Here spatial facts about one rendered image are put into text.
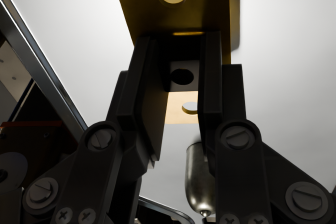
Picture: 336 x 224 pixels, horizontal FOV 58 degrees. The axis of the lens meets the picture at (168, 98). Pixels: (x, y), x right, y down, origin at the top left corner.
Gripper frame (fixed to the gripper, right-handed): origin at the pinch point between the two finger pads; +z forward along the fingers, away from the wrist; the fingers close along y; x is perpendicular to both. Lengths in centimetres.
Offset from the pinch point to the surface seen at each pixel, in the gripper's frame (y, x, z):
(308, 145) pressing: 7.2, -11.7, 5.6
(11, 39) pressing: -9.9, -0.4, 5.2
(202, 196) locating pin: -0.2, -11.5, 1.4
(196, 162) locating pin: -0.7, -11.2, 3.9
